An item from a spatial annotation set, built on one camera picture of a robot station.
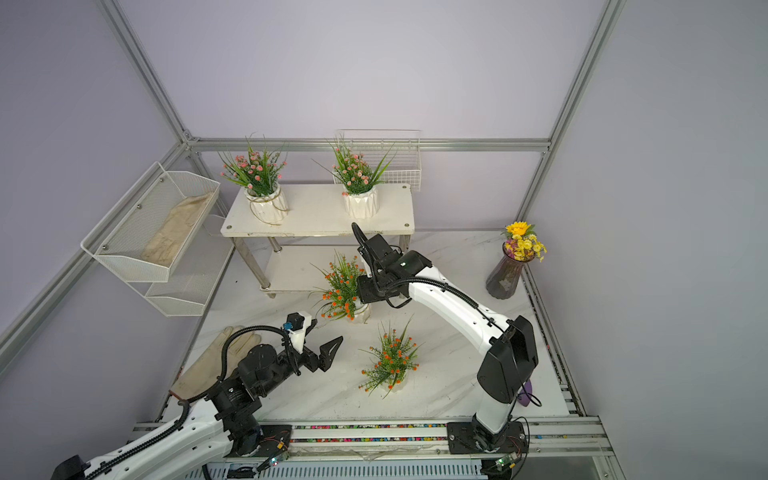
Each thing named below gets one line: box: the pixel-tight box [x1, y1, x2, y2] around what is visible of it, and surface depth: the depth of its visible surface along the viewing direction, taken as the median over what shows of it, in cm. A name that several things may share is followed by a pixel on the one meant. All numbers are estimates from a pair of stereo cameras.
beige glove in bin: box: [141, 192, 212, 268], surface depth 81 cm
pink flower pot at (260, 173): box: [218, 132, 290, 226], surface depth 71 cm
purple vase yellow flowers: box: [486, 221, 548, 300], surface depth 88 cm
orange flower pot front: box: [358, 313, 426, 400], surface depth 75 cm
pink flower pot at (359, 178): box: [312, 134, 397, 220], surface depth 71 cm
